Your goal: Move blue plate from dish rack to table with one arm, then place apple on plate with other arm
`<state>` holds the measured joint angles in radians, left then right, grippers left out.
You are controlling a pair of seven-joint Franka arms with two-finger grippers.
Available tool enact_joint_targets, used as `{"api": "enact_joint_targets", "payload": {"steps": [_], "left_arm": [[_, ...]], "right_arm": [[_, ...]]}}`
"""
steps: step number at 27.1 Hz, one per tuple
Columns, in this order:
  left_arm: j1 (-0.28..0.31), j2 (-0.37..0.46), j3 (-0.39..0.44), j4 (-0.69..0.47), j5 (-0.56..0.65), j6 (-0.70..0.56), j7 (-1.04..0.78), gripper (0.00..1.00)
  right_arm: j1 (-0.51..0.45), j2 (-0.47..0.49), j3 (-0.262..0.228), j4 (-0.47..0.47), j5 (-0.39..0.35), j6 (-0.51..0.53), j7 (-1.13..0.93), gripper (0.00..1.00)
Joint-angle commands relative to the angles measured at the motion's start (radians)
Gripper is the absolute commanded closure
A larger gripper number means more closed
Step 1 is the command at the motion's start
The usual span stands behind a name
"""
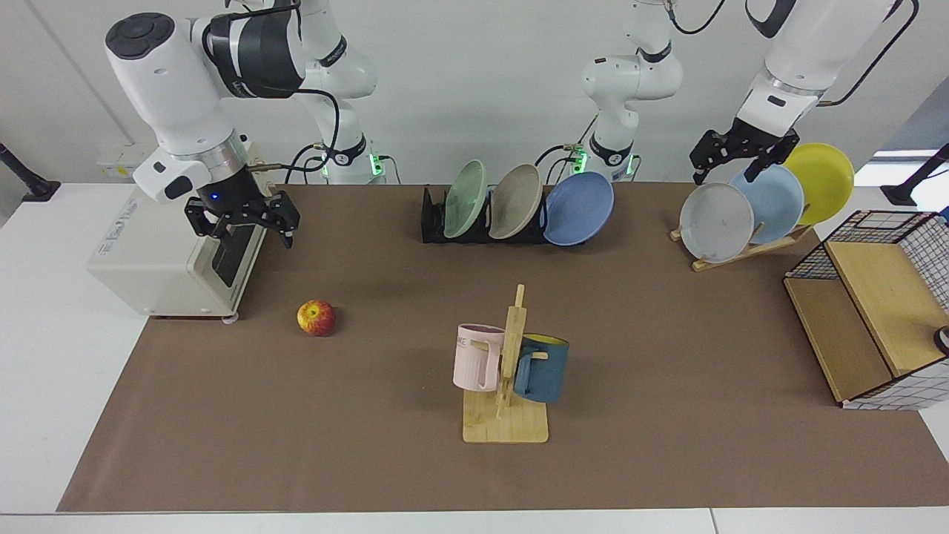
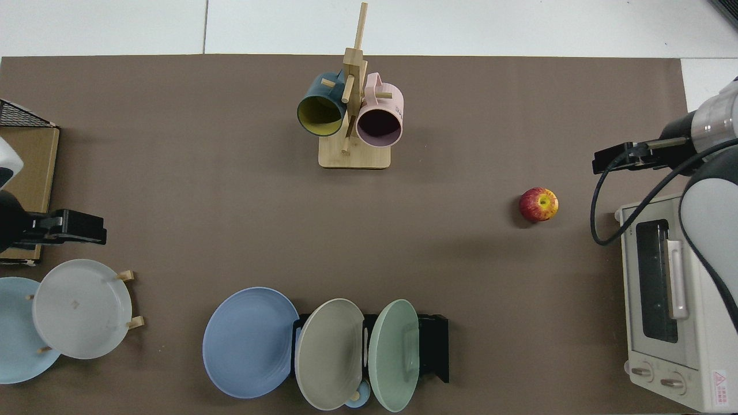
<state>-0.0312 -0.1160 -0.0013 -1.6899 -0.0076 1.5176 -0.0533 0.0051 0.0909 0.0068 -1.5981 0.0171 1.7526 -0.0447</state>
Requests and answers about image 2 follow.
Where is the red yellow apple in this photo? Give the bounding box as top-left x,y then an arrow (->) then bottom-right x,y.
519,187 -> 559,222

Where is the pale grey plate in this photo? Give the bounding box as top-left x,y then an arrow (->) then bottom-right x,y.
32,259 -> 133,360

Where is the wooden plate rack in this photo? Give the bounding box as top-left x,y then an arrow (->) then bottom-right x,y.
26,270 -> 145,353

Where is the light blue plate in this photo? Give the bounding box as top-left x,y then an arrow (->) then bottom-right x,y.
0,277 -> 61,384

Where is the black dish rack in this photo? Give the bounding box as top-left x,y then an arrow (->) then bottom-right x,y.
292,313 -> 450,384

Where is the grey beige plate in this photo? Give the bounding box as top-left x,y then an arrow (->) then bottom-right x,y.
295,298 -> 365,411

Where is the green plate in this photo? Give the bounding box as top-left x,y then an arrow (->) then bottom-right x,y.
368,299 -> 420,413

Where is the dark equipment corner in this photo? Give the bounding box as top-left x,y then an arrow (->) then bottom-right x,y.
708,0 -> 738,29

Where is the pale toaster oven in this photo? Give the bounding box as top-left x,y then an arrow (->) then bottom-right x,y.
615,194 -> 738,413

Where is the brown table cloth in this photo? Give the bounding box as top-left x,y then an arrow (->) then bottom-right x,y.
0,55 -> 698,415

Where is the pink cup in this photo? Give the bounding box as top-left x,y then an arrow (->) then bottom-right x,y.
356,73 -> 404,147

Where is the wooden cup stand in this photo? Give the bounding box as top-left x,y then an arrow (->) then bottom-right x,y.
318,2 -> 393,169

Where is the dark blue cup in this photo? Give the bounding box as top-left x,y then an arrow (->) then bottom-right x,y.
297,70 -> 348,137

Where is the small blue round thing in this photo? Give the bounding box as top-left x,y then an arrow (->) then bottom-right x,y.
344,380 -> 371,409

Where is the wire basket with wooden floor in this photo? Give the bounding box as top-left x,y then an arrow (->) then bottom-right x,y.
0,99 -> 60,266

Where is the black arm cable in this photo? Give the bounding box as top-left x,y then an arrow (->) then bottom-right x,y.
589,138 -> 738,247

